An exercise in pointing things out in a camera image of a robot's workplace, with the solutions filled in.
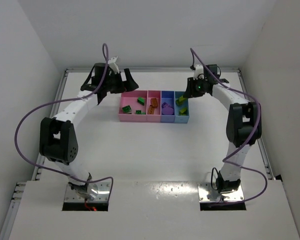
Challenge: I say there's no lime lego brick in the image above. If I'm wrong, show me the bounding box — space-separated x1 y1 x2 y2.
178 107 188 116
175 95 187 106

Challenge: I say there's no dark green lego brick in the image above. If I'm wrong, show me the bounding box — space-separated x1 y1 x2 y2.
137 97 145 106

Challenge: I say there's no purple round lego brick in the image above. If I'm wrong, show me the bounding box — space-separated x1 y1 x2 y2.
161 106 174 115

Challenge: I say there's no orange lego plate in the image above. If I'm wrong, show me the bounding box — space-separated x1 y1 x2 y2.
147 105 155 115
150 98 159 108

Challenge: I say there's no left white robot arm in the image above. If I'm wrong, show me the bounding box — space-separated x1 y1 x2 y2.
39 62 139 196

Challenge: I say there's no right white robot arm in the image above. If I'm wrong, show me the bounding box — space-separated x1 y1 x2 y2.
183 64 262 194

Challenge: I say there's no large pink bin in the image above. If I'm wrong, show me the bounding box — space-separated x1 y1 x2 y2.
118 90 148 122

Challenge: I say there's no dark blue bin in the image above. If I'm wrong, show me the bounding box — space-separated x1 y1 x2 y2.
161 90 175 123

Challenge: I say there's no light blue bin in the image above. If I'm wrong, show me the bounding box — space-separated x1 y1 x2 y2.
174 91 190 124

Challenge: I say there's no small green lego brick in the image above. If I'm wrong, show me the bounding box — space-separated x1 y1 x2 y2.
135 110 146 115

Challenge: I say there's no small pink bin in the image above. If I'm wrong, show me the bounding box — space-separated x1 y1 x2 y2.
146 90 161 123

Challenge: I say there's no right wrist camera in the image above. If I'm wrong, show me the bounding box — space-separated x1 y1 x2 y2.
190 64 205 80

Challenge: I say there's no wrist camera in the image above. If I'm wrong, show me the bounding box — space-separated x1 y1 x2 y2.
107 56 120 75
190 64 205 80

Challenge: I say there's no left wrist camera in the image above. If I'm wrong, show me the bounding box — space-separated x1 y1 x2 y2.
107 56 120 75

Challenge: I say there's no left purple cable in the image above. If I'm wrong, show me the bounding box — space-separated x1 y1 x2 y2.
14 43 115 196

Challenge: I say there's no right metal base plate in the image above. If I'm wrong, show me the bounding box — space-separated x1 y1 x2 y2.
197 182 245 204

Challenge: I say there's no metal base plate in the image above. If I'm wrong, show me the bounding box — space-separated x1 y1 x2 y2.
197 182 245 204
64 182 111 204

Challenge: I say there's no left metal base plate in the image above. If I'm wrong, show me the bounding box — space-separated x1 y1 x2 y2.
64 182 111 204

